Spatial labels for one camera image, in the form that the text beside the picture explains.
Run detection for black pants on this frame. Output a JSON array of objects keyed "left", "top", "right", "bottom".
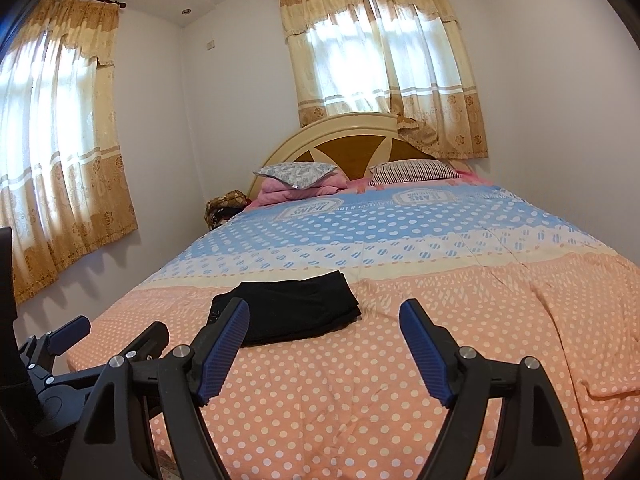
[{"left": 207, "top": 271, "right": 361, "bottom": 347}]

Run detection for beige curtain side window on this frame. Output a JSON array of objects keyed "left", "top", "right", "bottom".
[{"left": 1, "top": 0, "right": 138, "bottom": 304}]

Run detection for polka dot bed quilt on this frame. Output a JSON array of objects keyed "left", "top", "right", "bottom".
[{"left": 67, "top": 183, "right": 639, "bottom": 479}]

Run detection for folded pink blanket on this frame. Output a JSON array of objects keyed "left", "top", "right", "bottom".
[{"left": 246, "top": 171, "right": 349, "bottom": 210}]

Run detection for grey patterned pillow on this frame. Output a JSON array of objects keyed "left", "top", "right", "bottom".
[{"left": 254, "top": 162, "right": 337, "bottom": 190}]

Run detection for cream wooden headboard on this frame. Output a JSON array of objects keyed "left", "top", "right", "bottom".
[{"left": 262, "top": 113, "right": 472, "bottom": 185}]

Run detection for striped pillow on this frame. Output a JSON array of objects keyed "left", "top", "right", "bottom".
[{"left": 370, "top": 159, "right": 459, "bottom": 186}]

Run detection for beige curtain behind headboard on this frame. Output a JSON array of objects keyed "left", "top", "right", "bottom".
[{"left": 280, "top": 0, "right": 488, "bottom": 159}]

